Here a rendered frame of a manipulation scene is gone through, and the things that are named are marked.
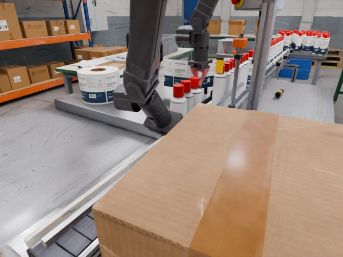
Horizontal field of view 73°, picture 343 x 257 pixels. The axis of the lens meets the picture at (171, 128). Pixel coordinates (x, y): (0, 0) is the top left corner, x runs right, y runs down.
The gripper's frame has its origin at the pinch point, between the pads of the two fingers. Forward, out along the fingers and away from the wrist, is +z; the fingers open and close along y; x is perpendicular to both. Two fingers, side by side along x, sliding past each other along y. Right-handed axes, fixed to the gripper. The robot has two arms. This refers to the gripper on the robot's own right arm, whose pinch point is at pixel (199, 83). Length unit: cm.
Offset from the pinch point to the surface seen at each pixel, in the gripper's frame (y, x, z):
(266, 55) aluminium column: -8.5, 22.7, -11.6
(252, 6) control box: -11.3, 14.6, -28.1
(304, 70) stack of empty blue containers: -479, 28, 75
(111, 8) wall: -444, -467, -43
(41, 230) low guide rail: 73, 2, 11
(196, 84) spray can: 18.5, 7.1, -4.8
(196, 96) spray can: 19.2, 7.6, -0.9
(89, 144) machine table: 36.7, -27.9, 19.0
